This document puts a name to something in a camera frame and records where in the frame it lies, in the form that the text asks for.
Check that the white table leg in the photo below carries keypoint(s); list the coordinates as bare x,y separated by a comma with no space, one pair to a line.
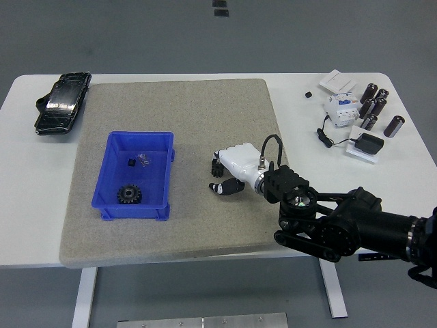
333,290
83,297

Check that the grey-brown mat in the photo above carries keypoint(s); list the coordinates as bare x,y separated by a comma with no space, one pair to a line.
205,119

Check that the large black gear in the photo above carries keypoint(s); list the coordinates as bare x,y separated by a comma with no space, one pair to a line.
129,194

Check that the dark brown cylindrical capacitor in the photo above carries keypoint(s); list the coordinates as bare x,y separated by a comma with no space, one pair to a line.
369,122
367,107
370,91
381,94
393,126
379,106

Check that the blue plastic box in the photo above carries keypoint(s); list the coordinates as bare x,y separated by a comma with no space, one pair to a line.
136,171

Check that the black floor socket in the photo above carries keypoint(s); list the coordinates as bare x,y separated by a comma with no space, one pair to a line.
221,13
219,3

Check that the grey metal plate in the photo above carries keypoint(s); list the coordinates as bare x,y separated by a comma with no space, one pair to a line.
201,321

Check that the small black gear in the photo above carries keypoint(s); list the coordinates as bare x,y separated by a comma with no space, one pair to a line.
216,170

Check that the clear bag of screws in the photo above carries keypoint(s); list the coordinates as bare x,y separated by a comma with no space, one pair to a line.
144,160

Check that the black wrapped device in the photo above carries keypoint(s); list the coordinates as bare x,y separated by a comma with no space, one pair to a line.
61,102

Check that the small black cube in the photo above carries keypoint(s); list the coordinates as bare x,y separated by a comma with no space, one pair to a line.
308,94

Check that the black table control panel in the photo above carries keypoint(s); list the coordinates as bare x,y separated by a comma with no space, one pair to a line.
370,258

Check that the small black nut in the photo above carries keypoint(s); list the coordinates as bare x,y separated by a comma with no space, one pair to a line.
131,163

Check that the black power adapter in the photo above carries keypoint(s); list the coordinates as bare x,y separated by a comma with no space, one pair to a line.
368,143

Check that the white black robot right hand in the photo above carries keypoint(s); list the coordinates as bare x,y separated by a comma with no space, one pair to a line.
240,160

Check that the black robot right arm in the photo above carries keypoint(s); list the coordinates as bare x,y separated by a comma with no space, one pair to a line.
341,225

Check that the white circuit breaker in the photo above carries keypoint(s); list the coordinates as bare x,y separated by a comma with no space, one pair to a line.
341,111

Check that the white switch plate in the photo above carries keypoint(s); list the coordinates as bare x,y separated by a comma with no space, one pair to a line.
336,81

